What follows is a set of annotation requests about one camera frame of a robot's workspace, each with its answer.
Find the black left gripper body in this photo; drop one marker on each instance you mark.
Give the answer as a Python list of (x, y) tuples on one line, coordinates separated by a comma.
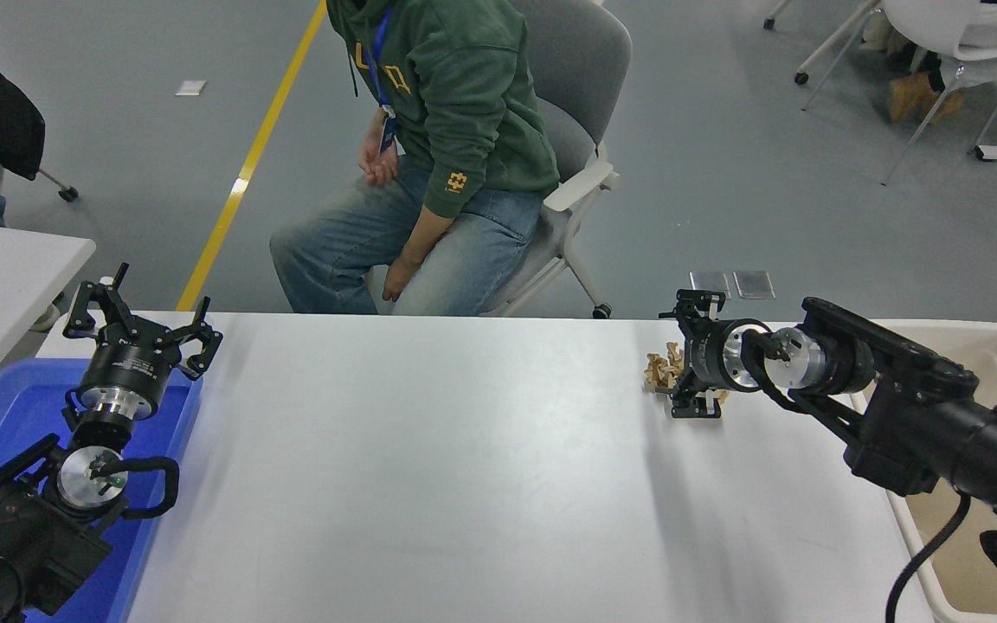
[(122, 363)]

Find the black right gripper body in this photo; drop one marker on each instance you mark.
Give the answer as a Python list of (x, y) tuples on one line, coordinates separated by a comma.
[(704, 355)]

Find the tan paper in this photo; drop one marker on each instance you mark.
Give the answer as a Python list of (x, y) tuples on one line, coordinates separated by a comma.
[(661, 368)]

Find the person's left forearm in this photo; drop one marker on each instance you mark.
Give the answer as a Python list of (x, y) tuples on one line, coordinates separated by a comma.
[(429, 229)]

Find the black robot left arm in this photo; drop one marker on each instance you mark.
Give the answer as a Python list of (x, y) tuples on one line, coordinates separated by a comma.
[(22, 536)]

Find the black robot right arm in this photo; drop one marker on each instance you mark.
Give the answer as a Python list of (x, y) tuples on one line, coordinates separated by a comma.
[(923, 407)]

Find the person's left hand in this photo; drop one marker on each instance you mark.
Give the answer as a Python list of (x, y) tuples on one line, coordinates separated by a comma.
[(399, 279)]

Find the person's right hand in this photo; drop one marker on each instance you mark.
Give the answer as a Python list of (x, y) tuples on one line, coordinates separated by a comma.
[(377, 164)]

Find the metal floor plate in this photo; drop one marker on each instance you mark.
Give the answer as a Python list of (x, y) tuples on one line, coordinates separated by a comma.
[(710, 281), (754, 284)]

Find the white side table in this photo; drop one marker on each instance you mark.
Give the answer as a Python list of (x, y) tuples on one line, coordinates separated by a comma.
[(5, 277)]

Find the chair with black caster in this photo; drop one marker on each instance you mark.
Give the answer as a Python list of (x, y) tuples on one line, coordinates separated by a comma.
[(68, 194)]

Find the blue plastic tray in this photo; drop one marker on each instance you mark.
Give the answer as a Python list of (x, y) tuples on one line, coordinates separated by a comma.
[(14, 407)]

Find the chair base with casters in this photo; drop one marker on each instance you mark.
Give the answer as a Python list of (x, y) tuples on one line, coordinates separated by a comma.
[(801, 79)]

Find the white grey office chair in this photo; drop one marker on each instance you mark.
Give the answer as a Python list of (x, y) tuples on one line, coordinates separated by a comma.
[(585, 52)]

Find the person with tan boots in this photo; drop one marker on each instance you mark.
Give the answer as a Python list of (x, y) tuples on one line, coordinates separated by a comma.
[(910, 95)]

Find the seated person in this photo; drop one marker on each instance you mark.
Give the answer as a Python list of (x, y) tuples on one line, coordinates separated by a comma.
[(464, 95)]

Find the white shell chair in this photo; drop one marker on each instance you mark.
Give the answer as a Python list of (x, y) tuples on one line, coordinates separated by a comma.
[(931, 22)]

